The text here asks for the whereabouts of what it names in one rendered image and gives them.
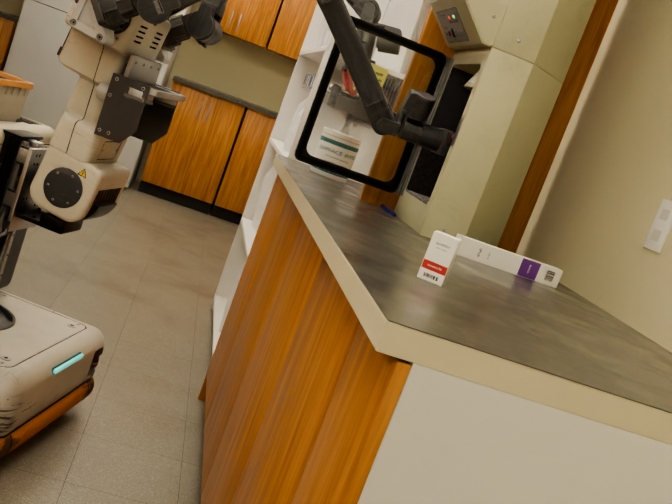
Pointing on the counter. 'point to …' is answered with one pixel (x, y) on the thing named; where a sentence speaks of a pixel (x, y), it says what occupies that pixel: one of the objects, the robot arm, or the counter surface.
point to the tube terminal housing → (501, 119)
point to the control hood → (473, 20)
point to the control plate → (452, 25)
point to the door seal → (323, 94)
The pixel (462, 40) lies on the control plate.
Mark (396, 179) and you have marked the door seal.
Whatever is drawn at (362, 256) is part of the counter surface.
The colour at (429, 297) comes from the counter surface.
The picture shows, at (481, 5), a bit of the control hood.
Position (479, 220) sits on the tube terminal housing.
